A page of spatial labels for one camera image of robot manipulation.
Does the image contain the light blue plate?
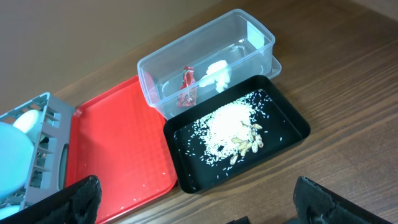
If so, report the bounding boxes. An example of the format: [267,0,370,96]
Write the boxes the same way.
[1,122,34,198]

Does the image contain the red plastic tray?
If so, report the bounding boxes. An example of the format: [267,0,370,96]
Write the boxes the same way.
[65,77,177,223]

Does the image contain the grey dishwasher rack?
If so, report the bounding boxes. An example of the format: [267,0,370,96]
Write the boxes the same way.
[1,92,75,211]

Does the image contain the red snack wrapper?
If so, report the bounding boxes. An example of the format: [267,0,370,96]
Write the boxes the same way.
[177,66,197,107]

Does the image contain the clear plastic bin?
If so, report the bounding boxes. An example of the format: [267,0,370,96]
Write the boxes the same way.
[137,9,282,119]

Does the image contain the white napkin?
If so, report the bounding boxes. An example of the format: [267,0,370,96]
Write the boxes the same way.
[199,60,231,93]

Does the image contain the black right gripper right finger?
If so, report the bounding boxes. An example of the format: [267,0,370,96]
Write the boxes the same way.
[292,176,391,224]

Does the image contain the black waste tray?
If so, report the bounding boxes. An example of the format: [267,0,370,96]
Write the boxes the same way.
[164,75,310,194]

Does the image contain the light blue small bowl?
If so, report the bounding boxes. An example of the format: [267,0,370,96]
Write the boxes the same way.
[0,205,20,220]

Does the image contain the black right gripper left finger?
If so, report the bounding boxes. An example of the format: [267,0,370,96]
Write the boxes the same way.
[1,175,102,224]

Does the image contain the mint green bowl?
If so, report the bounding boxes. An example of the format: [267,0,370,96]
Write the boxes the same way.
[12,110,42,142]

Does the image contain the rice and food scraps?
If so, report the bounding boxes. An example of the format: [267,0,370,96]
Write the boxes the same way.
[185,88,284,190]

